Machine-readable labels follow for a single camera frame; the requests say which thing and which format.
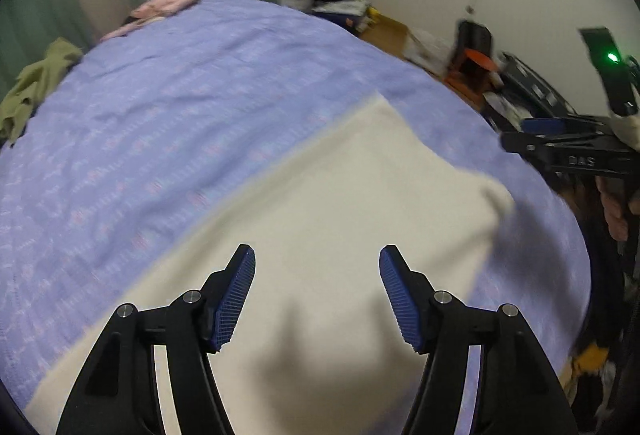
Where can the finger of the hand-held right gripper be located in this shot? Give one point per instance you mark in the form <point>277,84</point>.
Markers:
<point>545,125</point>
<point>525,144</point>

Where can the purple striped bedsheet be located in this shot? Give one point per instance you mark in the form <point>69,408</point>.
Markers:
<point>200,90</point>

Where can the pink patterned garment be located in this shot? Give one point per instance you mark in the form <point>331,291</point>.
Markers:
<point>167,1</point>

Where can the olive green garment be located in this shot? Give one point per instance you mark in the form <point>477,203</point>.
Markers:
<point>30,90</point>

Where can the cream pants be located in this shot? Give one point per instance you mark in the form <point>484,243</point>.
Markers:
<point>325,215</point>

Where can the yellow cloth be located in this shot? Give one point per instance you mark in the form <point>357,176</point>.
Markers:
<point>589,361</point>

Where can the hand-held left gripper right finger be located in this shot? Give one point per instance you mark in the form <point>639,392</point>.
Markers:
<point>402,300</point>

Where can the person's right hand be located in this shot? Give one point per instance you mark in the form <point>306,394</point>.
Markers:
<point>614,210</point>

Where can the white plastic bag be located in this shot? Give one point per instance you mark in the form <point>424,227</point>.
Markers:
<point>425,46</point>

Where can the blue and white box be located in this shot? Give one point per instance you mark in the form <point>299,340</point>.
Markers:
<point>342,12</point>

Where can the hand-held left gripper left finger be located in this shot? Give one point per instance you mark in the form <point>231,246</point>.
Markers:
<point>232,300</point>

